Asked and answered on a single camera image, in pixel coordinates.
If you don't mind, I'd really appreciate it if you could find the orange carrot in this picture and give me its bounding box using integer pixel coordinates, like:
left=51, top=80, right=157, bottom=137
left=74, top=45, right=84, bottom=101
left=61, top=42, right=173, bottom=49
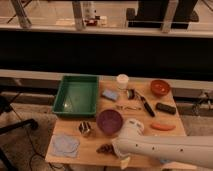
left=150, top=123, right=176, bottom=131

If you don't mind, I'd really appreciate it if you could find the purple bowl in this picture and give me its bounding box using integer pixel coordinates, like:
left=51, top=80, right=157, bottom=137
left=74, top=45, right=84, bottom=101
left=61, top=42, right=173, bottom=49
left=96, top=109, right=123, bottom=135

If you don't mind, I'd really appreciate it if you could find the small metal cup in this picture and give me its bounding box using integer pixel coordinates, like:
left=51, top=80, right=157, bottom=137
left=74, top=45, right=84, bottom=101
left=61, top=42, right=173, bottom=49
left=79, top=121, right=92, bottom=137

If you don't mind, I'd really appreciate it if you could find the bunch of dark grapes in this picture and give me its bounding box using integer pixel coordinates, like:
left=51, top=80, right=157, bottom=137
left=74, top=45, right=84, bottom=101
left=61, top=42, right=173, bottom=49
left=96, top=144, right=115, bottom=155

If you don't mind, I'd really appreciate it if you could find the green plastic tray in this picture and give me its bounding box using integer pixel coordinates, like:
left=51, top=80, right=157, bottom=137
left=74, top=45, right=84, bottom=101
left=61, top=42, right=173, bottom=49
left=52, top=76, right=99, bottom=118

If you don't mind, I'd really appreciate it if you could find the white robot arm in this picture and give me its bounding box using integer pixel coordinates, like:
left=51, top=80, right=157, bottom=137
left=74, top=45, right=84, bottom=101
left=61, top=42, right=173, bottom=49
left=111, top=118, right=213, bottom=169

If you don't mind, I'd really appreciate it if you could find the blue cloth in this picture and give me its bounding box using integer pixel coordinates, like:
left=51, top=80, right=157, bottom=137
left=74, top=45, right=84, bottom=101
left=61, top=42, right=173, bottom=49
left=51, top=134, right=80, bottom=158

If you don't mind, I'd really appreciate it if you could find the black chair base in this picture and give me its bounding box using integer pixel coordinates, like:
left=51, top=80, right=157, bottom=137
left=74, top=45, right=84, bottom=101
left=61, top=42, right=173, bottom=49
left=0, top=96, right=38, bottom=135

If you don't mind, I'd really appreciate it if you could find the black handled knife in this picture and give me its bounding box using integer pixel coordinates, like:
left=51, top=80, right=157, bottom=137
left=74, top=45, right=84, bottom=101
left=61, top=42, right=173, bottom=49
left=136, top=91, right=155, bottom=117

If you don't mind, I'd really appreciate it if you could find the blue sponge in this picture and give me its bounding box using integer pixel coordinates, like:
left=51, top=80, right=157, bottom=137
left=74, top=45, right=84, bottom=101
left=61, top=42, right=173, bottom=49
left=102, top=89, right=119, bottom=101

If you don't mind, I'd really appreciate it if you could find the small metal tin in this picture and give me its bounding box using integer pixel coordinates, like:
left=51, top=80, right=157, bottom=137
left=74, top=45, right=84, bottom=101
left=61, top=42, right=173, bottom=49
left=127, top=89, right=135, bottom=100

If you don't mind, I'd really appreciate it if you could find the white plastic cup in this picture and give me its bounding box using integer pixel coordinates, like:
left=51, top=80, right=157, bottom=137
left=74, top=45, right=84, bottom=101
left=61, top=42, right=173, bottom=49
left=116, top=74, right=129, bottom=90

